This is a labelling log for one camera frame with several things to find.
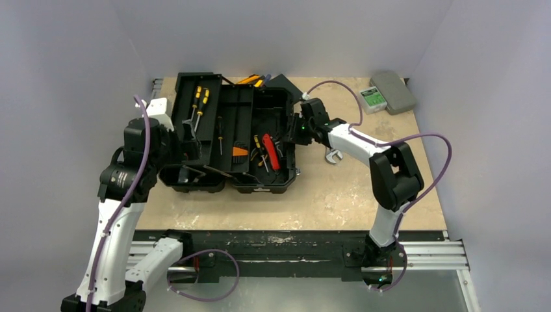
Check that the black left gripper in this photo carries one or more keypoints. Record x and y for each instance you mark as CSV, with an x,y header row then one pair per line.
x,y
180,152

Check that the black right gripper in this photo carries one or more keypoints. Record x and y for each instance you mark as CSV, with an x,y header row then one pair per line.
x,y
297,130

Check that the red handled pliers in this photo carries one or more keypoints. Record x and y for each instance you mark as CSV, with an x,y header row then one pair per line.
x,y
271,151

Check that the yellow handled needle-nose pliers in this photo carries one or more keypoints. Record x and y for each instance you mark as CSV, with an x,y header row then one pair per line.
x,y
261,153

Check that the black toolbox tray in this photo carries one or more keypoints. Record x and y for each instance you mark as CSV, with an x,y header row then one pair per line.
x,y
233,102

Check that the small yellow black screwdriver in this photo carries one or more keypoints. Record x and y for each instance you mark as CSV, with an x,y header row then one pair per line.
x,y
195,103

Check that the black plastic toolbox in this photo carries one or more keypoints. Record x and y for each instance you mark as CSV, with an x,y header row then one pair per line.
x,y
272,108

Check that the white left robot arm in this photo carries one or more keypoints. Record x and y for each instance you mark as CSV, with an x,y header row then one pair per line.
x,y
108,285

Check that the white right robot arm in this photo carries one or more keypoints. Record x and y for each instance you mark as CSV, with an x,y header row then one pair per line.
x,y
395,177

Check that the black flat case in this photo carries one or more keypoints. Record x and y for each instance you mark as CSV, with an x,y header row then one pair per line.
x,y
282,81

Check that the white green small box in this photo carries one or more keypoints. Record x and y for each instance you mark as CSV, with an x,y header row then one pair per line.
x,y
372,100

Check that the yellow tools behind toolbox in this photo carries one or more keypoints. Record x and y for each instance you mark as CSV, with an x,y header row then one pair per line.
x,y
255,80

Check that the grey sharpening stone block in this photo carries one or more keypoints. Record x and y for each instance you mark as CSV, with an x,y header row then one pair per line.
x,y
397,95

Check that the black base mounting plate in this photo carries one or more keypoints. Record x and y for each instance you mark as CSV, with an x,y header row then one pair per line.
x,y
285,254

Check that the red handled adjustable wrench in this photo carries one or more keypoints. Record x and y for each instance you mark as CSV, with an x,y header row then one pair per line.
x,y
333,156

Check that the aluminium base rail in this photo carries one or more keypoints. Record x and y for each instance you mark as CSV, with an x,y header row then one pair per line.
x,y
443,255

